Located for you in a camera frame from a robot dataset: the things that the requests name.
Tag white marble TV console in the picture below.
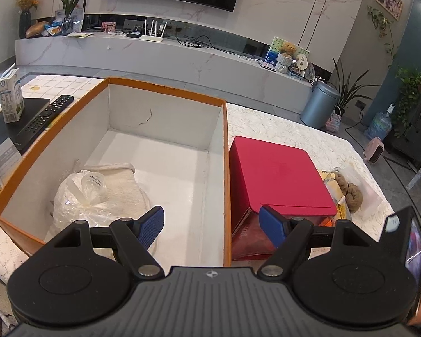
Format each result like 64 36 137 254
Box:
15 30 318 115

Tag pastel woven handbag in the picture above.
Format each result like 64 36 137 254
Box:
324 105 342 133

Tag clear plastic bag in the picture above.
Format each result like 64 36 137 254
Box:
335 163 395 225

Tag green plant in glass vase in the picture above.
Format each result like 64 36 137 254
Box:
52 0 95 36

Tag tall-leaf potted plant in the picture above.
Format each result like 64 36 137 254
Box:
328 56 381 113

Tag brown teddy bear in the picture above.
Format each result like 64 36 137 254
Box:
275 42 298 74

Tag black flat box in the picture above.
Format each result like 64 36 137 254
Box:
0 97 62 155

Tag orange-edged cardboard box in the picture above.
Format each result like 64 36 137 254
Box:
0 76 232 267

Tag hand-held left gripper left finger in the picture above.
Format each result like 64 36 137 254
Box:
52 206 165 279

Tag dark cabinet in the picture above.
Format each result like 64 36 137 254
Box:
388 91 421 169

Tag black remote control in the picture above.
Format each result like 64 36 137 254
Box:
13 95 74 145

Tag pink heater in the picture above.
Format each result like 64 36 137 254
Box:
363 136 386 164

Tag white towel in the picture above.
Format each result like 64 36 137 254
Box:
81 162 153 253

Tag white milk carton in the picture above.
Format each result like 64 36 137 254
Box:
0 64 24 124

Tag hanging vine plant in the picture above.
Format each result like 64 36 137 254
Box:
368 5 399 69

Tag wooden framed picture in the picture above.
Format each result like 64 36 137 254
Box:
375 0 404 21

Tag brown fuzzy socks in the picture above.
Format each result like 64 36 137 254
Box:
333 172 363 213

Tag grey patterned fabric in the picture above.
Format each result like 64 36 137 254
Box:
0 300 20 337

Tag grey card stand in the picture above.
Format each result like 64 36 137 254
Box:
0 137 23 192

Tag grey-blue trash can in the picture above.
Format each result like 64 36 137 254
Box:
299 81 342 129

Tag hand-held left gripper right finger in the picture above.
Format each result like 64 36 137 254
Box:
257 205 376 281

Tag clear plastic bottle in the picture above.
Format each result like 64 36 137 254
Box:
71 6 85 34

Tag blue water jug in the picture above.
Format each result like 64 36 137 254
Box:
364 103 395 141

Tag yellow packet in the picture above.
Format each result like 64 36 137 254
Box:
317 170 348 227

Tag red lidded box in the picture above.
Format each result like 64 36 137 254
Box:
229 136 338 261

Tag green picture card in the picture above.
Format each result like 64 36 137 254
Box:
267 36 311 72

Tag white router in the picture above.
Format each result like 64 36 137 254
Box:
139 19 168 43

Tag bushy green plant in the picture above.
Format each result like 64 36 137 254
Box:
395 67 421 137

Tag brown rounded ornament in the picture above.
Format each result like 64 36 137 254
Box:
25 20 50 39

